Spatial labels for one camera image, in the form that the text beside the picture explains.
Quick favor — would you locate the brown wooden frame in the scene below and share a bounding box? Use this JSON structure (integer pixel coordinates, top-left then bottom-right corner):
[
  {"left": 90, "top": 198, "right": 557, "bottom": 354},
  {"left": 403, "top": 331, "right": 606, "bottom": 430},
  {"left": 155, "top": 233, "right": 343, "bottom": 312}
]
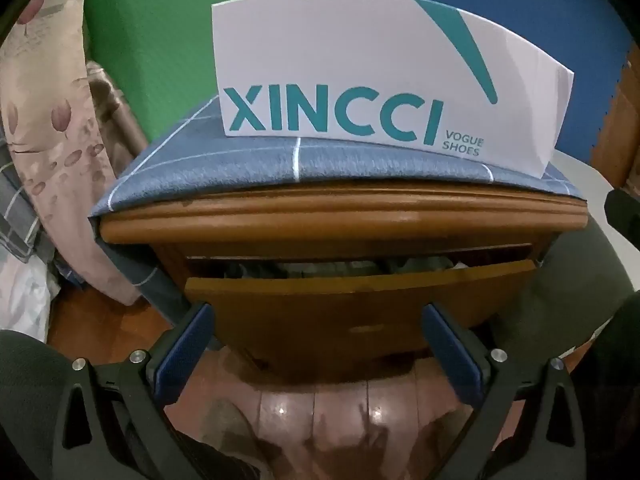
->
[{"left": 85, "top": 60, "right": 151, "bottom": 151}]

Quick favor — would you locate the green foam mat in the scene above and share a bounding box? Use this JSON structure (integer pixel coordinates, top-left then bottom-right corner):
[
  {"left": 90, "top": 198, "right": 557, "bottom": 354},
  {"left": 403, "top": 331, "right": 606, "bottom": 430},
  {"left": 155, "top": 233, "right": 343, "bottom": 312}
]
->
[{"left": 82, "top": 0, "right": 331, "bottom": 146}]

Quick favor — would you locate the floral beige pillow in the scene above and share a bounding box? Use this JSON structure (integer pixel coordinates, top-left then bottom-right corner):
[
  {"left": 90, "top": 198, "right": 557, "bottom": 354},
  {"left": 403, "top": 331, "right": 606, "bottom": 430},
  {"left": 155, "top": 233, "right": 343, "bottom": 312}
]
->
[{"left": 0, "top": 0, "right": 146, "bottom": 306}]

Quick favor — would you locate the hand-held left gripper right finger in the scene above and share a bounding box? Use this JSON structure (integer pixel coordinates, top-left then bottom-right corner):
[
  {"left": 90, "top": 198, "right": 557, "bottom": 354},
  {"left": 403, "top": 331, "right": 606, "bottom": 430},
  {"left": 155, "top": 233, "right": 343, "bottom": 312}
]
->
[{"left": 421, "top": 302, "right": 586, "bottom": 480}]

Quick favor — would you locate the wooden furniture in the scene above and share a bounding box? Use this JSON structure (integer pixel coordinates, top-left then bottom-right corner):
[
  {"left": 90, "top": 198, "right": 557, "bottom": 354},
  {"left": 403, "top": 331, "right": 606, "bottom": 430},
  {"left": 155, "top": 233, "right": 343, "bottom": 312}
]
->
[{"left": 590, "top": 80, "right": 640, "bottom": 191}]

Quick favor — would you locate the blue foam mat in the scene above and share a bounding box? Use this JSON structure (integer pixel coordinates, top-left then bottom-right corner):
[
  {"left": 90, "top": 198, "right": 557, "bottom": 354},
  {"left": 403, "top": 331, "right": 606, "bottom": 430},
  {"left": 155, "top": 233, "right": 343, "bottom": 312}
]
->
[{"left": 320, "top": 0, "right": 636, "bottom": 161}]

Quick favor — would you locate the wooden nightstand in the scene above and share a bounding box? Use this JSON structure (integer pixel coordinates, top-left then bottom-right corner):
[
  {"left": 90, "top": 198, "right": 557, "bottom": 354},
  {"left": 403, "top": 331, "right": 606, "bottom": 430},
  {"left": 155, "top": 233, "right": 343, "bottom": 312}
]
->
[{"left": 97, "top": 182, "right": 591, "bottom": 386}]

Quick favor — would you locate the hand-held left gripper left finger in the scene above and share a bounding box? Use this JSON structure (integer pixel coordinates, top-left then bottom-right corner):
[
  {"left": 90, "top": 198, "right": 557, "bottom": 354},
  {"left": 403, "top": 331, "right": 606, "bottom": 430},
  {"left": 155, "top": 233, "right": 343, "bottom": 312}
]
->
[{"left": 52, "top": 302, "right": 216, "bottom": 480}]

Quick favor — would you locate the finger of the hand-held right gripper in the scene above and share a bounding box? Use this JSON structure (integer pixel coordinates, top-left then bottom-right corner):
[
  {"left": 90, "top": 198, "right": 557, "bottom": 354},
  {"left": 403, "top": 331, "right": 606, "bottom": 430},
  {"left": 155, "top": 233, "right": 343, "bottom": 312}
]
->
[{"left": 605, "top": 187, "right": 640, "bottom": 231}]

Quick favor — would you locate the dark green folded cloth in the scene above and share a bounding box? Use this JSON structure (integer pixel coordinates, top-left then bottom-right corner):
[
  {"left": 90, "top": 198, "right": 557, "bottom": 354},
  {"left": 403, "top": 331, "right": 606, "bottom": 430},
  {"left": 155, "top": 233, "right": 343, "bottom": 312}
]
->
[{"left": 390, "top": 256, "right": 481, "bottom": 276}]

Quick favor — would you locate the white cardboard shoe box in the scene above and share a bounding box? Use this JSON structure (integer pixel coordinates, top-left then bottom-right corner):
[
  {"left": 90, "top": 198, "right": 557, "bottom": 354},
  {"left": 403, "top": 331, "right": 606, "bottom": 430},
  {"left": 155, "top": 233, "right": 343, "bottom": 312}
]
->
[{"left": 211, "top": 0, "right": 575, "bottom": 180}]

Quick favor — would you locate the blue checked cloth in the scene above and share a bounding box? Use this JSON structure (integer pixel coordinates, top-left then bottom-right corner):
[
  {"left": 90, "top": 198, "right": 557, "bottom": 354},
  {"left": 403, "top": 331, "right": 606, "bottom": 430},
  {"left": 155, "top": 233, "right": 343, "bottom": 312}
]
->
[{"left": 89, "top": 94, "right": 587, "bottom": 321}]

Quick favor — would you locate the grey plaid cloth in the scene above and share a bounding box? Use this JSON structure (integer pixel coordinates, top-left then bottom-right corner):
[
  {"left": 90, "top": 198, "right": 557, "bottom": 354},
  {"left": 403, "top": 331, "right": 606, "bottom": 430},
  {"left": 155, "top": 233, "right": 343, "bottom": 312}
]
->
[{"left": 0, "top": 125, "right": 56, "bottom": 263}]

